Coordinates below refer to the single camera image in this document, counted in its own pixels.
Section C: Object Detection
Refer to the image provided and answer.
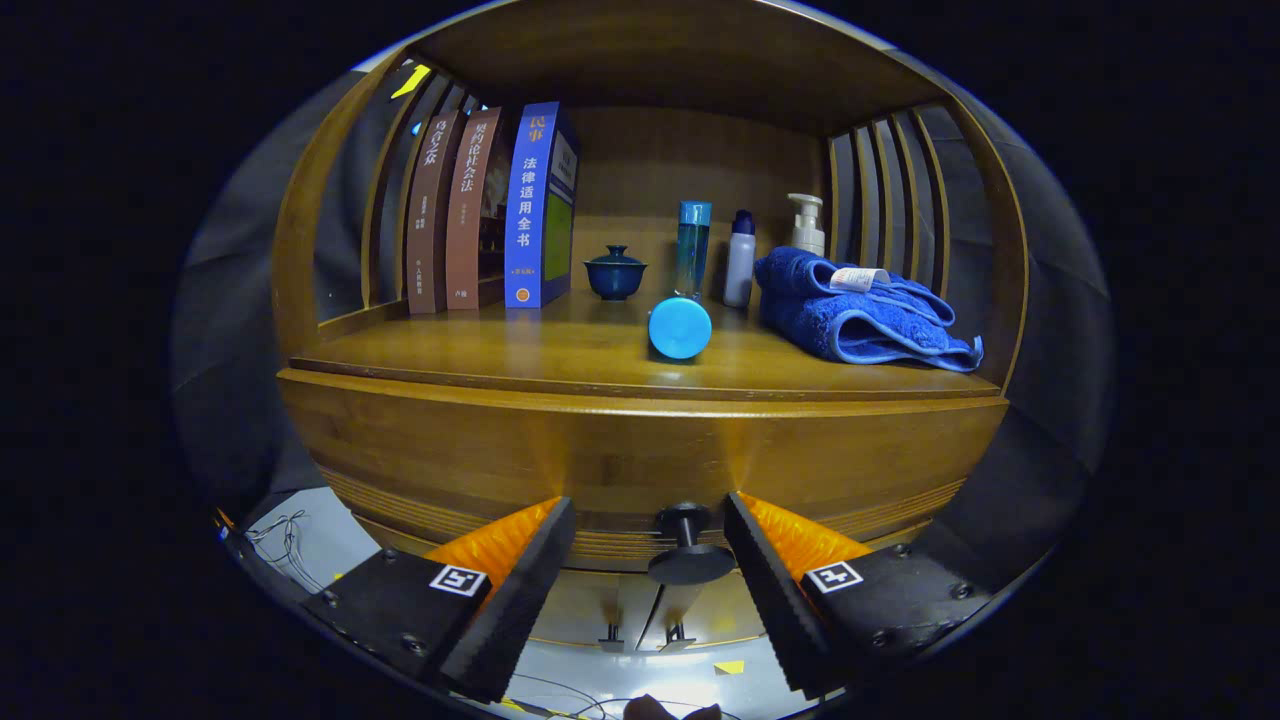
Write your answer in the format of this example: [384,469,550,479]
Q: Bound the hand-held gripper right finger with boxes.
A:
[721,490,994,701]

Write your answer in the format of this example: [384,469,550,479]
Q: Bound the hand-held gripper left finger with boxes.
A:
[300,495,579,705]

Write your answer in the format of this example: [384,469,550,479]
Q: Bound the wooden drawer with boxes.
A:
[276,367,1010,588]

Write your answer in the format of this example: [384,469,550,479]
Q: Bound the blue cosmetic tube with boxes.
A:
[647,295,714,362]

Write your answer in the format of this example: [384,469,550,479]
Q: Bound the wooden cabinet door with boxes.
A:
[530,568,646,653]
[640,570,769,653]

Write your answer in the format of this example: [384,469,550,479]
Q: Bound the wooden countertop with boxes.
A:
[288,288,1003,404]

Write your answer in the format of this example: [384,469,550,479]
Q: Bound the wooden cabinet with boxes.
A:
[268,0,1033,657]

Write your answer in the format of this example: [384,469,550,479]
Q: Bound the blue folded towel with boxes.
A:
[752,246,986,374]

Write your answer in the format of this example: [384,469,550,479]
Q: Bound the small white bottle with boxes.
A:
[722,208,758,309]

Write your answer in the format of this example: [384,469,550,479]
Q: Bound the dark blue lidded teacup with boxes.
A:
[583,245,649,303]

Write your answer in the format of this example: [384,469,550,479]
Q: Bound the clear blue bottle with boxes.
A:
[673,200,714,300]

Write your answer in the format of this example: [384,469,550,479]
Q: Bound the white pump bottle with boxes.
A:
[786,192,828,258]

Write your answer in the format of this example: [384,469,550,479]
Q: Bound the dark brown book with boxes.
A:
[405,108,468,317]

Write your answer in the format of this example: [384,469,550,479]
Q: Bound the blue book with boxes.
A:
[503,100,582,310]

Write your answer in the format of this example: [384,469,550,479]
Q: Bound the thin floor cable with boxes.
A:
[243,508,336,596]

